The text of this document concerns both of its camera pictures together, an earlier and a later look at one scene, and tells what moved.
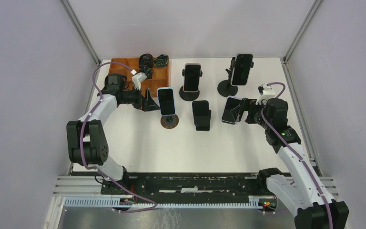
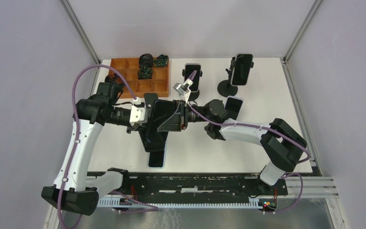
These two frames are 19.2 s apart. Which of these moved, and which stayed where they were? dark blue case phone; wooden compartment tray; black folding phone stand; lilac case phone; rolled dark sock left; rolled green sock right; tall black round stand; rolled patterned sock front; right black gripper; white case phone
Moved: black folding phone stand; dark blue case phone; right black gripper
Stayed: wooden compartment tray; lilac case phone; rolled dark sock left; rolled patterned sock front; tall black round stand; rolled green sock right; white case phone
